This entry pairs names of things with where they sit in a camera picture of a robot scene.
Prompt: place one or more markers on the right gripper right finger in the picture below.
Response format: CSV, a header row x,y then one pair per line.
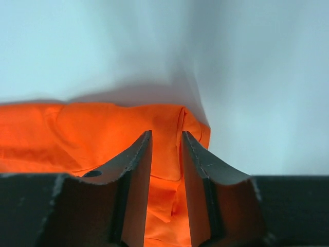
x,y
224,204

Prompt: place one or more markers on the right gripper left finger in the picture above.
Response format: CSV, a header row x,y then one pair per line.
x,y
107,206

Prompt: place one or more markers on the orange t-shirt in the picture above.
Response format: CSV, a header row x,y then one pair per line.
x,y
79,137

